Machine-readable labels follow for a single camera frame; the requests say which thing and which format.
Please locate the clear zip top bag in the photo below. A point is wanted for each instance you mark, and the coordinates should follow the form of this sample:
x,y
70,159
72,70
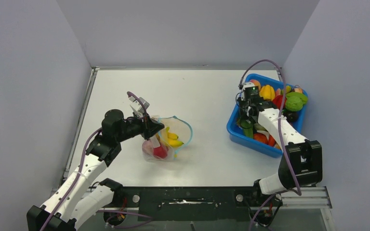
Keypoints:
x,y
178,126

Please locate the blue plastic bin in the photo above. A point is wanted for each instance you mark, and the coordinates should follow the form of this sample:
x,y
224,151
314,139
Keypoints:
x,y
236,133

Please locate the dark purple toy plum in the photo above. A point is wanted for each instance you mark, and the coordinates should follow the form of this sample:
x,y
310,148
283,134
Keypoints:
x,y
291,116

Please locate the toy peach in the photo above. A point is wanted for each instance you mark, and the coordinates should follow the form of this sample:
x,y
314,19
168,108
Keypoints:
x,y
256,83

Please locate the yellow toy bell pepper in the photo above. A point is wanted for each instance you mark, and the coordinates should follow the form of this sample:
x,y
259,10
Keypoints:
x,y
267,92

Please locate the red toy chili pepper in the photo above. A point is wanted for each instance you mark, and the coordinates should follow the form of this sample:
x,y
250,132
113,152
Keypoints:
x,y
277,101

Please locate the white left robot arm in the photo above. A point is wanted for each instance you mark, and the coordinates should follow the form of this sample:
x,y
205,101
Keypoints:
x,y
67,209

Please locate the green toy pea pod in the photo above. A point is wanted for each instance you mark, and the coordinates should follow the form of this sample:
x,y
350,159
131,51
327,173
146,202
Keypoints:
x,y
247,128

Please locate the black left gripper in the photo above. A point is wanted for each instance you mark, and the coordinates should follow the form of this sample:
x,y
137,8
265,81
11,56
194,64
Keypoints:
x,y
150,127

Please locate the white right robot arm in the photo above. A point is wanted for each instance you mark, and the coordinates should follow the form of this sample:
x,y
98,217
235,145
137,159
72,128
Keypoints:
x,y
301,164

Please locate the yellow toy banana bunch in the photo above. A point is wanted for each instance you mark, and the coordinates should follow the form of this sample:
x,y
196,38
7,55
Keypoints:
x,y
172,139

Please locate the orange red toy tomato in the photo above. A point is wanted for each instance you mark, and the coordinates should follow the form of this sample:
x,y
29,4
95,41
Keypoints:
x,y
260,138

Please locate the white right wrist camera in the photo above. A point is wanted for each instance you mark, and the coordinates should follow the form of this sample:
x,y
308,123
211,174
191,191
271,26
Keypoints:
x,y
248,85

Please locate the green bumpy toy fruit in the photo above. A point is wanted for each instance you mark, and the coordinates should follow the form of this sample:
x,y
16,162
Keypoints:
x,y
295,101

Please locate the red toy apple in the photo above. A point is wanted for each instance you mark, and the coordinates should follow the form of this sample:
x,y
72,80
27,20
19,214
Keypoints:
x,y
160,152

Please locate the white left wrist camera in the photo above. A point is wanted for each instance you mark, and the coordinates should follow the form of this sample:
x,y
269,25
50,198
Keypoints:
x,y
137,108

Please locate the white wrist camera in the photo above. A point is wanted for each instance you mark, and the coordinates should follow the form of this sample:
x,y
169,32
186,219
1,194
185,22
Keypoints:
x,y
137,108
248,85

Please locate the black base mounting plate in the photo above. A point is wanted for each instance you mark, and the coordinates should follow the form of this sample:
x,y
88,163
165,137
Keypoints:
x,y
239,203

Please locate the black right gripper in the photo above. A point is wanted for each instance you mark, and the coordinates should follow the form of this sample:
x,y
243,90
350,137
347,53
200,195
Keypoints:
x,y
242,101

